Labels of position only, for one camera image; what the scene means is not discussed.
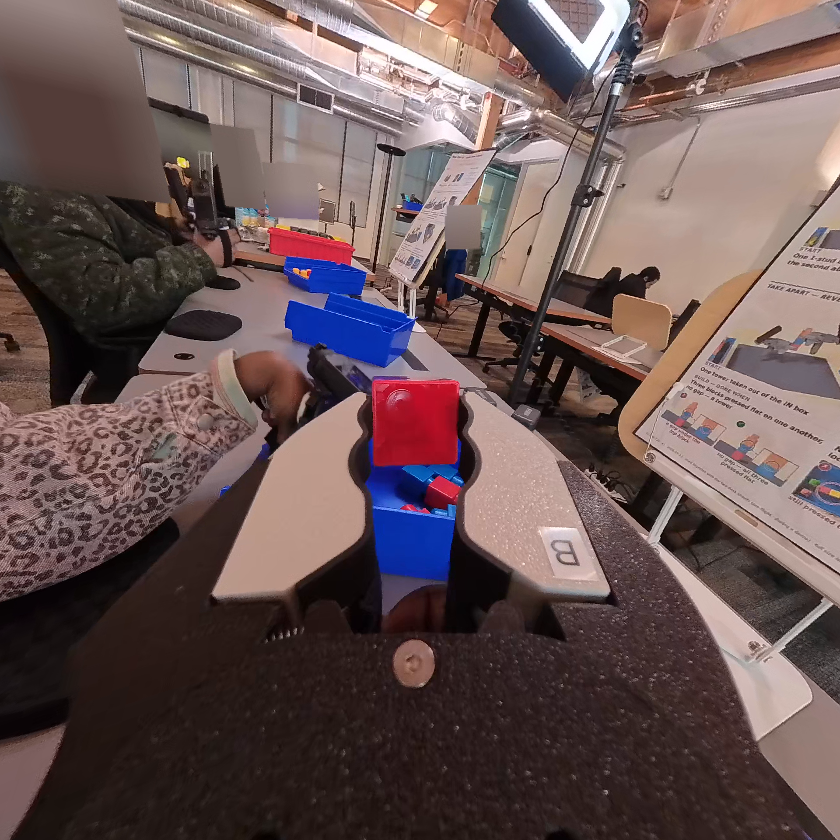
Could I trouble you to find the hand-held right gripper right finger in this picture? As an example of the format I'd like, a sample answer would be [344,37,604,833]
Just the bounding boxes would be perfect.
[449,392,616,634]

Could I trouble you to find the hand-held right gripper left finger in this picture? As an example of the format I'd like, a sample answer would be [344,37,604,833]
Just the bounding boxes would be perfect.
[210,392,385,634]

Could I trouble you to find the red mega block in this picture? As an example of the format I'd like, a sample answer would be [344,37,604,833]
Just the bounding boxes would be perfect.
[370,377,462,468]

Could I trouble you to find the blue plastic bin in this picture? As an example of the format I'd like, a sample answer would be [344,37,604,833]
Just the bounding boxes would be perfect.
[283,293,418,368]
[220,433,465,584]
[282,256,368,296]

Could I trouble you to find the person's left hand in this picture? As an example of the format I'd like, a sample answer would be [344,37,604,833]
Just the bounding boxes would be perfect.
[233,350,315,447]

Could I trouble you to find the person's right hand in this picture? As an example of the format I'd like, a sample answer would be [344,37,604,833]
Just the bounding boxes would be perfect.
[384,586,448,635]

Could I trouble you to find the white power strip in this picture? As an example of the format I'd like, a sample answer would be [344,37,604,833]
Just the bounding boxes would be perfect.
[583,461,626,497]

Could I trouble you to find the red plastic bin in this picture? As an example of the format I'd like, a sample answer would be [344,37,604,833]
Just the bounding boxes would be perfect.
[267,226,357,265]

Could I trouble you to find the black office chair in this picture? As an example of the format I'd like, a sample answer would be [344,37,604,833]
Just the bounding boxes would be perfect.
[497,318,547,375]
[553,268,623,317]

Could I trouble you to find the printed instruction sheet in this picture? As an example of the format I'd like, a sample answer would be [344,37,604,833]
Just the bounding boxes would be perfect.
[633,189,840,577]
[388,148,497,287]

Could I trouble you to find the wooden office desk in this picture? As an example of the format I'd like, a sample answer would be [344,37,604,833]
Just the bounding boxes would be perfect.
[455,273,616,361]
[543,320,660,421]

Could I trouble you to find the wooden backing board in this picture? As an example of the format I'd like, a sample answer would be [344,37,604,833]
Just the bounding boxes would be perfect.
[612,293,674,353]

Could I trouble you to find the black floor lamp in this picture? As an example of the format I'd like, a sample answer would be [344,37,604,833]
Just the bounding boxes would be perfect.
[369,144,408,271]

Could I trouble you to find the person's dark trousers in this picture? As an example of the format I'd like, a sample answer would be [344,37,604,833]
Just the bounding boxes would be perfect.
[0,517,181,741]

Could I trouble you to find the black light stand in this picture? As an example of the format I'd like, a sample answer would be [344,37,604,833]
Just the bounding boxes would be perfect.
[508,0,647,411]

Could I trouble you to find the silver ventilation duct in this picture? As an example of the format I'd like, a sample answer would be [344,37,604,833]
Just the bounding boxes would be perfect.
[118,0,546,148]

